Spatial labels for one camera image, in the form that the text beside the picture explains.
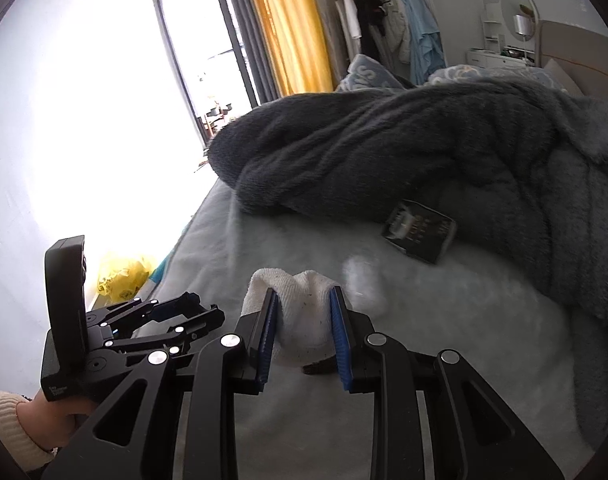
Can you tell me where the dark grey fleece blanket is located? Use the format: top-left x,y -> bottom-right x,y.
209,77 -> 608,461

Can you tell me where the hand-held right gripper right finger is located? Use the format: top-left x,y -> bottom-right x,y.
329,285 -> 567,480

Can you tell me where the bed with grey sheet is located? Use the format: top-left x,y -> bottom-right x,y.
149,175 -> 589,480

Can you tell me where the person's left hand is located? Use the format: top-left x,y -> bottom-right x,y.
16,395 -> 92,453

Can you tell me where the grey curtain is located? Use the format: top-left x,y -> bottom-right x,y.
216,0 -> 282,108
304,0 -> 365,86

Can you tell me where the patterned light blue pillow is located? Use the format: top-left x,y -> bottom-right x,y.
334,52 -> 559,95

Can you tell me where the white vanity table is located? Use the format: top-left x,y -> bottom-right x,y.
466,47 -> 539,69

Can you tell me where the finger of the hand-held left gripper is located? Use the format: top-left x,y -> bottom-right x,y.
86,291 -> 205,333
105,308 -> 225,357

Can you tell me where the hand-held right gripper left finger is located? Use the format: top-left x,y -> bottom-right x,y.
41,287 -> 279,480

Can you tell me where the white hanging shirt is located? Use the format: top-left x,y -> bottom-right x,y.
341,0 -> 362,41

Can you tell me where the black framed balcony door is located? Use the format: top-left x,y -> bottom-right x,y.
144,0 -> 265,147

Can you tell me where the black packet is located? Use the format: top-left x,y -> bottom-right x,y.
381,199 -> 458,265

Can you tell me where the beige pillow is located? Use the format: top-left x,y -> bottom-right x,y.
541,57 -> 584,97

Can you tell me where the yellow plastic bag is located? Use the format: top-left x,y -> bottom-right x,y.
96,255 -> 157,307

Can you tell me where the white desktop shelf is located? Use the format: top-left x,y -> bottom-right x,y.
481,2 -> 507,53

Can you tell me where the beige padded headboard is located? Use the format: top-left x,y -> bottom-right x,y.
538,20 -> 608,103

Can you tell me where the yellow curtain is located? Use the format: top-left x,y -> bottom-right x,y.
239,0 -> 335,97

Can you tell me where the white hanging jacket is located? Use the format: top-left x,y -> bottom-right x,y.
359,0 -> 409,63

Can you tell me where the light blue hanging garment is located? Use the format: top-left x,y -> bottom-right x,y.
399,0 -> 447,86

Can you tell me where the black hanging garment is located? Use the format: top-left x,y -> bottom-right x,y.
334,0 -> 391,58

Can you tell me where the blue plush toy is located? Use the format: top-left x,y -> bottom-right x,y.
151,255 -> 172,286

